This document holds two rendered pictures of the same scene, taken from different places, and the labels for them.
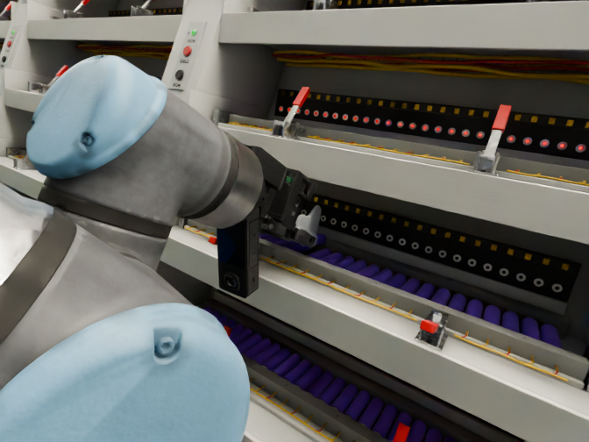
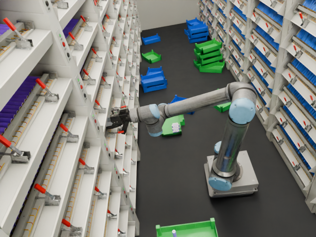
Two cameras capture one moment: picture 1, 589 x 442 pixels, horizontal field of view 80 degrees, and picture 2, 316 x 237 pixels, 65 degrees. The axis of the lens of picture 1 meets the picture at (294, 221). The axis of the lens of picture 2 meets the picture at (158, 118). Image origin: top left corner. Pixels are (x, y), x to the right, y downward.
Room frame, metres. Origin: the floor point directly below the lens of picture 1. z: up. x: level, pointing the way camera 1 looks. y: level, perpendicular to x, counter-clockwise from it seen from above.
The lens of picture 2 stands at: (0.73, 1.24, 1.68)
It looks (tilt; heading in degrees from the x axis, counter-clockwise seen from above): 38 degrees down; 245
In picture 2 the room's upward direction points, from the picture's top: 12 degrees counter-clockwise
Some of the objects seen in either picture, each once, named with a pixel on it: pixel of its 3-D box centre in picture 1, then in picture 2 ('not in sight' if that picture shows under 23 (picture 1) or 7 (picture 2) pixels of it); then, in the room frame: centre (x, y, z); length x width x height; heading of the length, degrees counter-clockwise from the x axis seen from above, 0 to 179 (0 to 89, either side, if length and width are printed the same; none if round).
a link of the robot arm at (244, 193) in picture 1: (213, 180); (134, 115); (0.35, 0.09, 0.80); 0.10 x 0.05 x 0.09; 60
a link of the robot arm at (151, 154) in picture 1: (143, 147); (148, 113); (0.27, 0.13, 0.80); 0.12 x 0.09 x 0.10; 150
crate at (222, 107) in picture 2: not in sight; (219, 99); (-0.84, -0.47, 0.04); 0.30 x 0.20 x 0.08; 86
